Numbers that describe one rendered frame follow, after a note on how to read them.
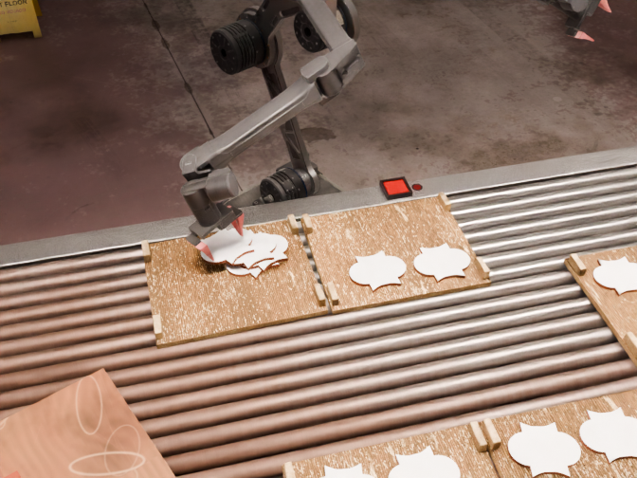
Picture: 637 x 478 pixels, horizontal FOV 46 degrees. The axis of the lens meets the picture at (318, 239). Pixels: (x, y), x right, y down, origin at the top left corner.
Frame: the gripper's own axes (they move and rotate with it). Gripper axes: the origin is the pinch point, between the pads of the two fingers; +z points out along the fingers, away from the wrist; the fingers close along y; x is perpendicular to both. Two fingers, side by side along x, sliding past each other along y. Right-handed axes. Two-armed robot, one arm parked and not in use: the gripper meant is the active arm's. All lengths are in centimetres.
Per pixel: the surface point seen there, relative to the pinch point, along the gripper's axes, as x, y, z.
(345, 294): -25.1, 12.2, 16.3
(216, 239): 5.9, 0.5, 1.2
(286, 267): -9.0, 8.1, 11.3
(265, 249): -4.0, 7.3, 6.4
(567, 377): -73, 30, 34
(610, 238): -53, 77, 42
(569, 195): -35, 85, 40
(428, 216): -18, 48, 24
